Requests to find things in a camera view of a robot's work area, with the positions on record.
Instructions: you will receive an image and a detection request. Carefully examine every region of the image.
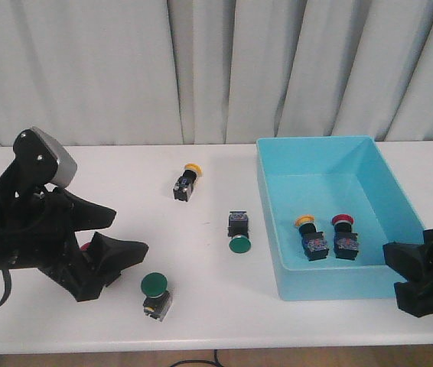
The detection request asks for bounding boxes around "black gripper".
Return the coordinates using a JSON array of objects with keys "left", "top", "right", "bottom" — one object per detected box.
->
[
  {"left": 0, "top": 129, "right": 150, "bottom": 303},
  {"left": 383, "top": 229, "right": 433, "bottom": 317}
]

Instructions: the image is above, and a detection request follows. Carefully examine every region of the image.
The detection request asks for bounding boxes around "red push button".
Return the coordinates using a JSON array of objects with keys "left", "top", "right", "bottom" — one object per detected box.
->
[
  {"left": 80, "top": 242, "right": 91, "bottom": 251},
  {"left": 331, "top": 213, "right": 360, "bottom": 261}
]

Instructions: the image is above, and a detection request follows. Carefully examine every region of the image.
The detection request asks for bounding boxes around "yellow push button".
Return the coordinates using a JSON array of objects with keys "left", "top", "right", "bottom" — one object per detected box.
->
[
  {"left": 295, "top": 214, "right": 329, "bottom": 261},
  {"left": 173, "top": 163, "right": 203, "bottom": 202}
]

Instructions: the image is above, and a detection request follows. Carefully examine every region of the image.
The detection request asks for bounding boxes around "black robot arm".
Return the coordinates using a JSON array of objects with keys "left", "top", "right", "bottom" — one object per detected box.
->
[{"left": 0, "top": 127, "right": 148, "bottom": 304}]

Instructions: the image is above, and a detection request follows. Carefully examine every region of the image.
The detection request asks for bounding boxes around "light blue plastic box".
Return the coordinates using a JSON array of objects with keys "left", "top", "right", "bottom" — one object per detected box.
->
[{"left": 256, "top": 136, "right": 424, "bottom": 301}]

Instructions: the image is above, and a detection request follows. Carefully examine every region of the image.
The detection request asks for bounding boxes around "green push button upright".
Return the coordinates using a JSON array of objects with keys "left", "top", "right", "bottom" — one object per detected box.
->
[{"left": 141, "top": 272, "right": 172, "bottom": 322}]

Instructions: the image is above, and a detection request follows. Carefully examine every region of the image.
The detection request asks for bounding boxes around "green push button lying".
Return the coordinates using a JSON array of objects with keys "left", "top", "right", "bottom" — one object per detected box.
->
[{"left": 227, "top": 211, "right": 252, "bottom": 254}]

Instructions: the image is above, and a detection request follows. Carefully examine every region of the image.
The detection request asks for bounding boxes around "white pleated curtain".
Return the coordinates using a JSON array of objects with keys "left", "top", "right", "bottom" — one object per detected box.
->
[{"left": 0, "top": 1, "right": 433, "bottom": 146}]

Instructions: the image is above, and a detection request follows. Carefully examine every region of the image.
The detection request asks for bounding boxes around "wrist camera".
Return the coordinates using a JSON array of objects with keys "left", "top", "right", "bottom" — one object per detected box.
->
[{"left": 13, "top": 126, "right": 77, "bottom": 188}]

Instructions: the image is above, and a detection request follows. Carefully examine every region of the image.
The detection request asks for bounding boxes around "black floor cable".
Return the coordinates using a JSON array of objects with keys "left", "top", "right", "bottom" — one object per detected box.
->
[{"left": 170, "top": 349, "right": 221, "bottom": 367}]

